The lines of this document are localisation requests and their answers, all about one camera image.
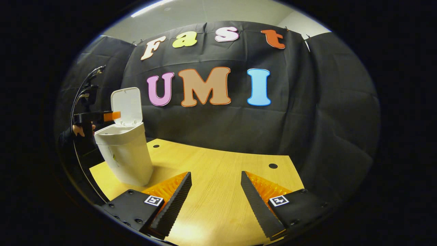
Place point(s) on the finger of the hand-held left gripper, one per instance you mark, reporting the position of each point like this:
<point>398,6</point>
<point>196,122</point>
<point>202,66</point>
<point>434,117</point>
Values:
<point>88,118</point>

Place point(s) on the black backdrop cloth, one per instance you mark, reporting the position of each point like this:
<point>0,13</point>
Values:
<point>307,119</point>

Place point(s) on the white desktop garbage bin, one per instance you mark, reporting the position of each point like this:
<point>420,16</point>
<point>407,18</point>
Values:
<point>124,153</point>

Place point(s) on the ceiling light panel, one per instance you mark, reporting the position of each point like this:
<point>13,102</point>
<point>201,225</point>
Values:
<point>152,7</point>

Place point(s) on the wooden desktop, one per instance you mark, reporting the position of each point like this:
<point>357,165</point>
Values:
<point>218,177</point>

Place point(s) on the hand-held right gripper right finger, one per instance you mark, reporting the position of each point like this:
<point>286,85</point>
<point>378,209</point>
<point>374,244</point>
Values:
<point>257,210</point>

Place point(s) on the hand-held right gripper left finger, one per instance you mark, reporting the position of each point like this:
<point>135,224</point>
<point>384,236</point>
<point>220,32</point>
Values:
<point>175,208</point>

